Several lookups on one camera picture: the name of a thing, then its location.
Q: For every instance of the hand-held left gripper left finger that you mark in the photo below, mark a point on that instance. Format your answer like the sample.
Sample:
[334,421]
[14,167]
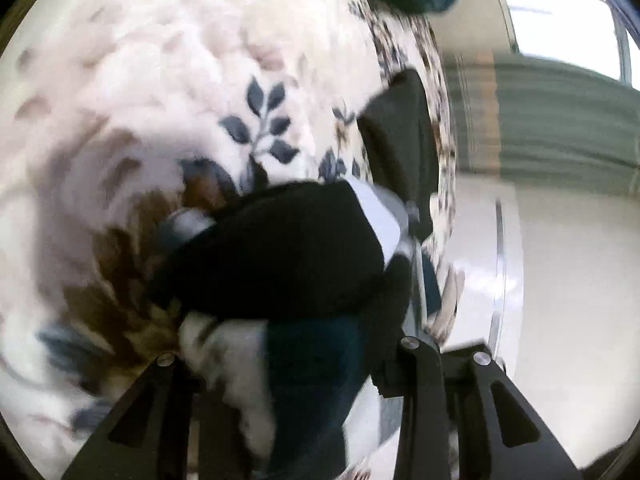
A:
[172,375]

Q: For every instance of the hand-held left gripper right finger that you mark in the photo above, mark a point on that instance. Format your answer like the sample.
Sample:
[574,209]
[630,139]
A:
[415,360]

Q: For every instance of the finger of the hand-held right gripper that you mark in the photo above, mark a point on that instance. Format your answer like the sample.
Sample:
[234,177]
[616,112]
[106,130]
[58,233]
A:
[184,225]
[413,220]

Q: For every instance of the striped knit sweater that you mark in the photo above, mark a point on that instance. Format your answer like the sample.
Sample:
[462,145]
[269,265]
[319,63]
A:
[280,245]

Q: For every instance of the black folded garment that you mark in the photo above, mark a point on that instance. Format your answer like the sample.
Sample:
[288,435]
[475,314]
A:
[400,135]

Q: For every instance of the floral bed blanket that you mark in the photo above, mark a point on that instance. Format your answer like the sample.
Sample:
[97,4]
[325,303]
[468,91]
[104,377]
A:
[150,85]

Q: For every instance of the green striped curtain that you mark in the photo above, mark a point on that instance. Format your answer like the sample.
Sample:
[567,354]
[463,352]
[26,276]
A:
[550,120]

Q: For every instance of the barred window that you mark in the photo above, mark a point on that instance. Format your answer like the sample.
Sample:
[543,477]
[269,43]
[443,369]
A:
[560,15]

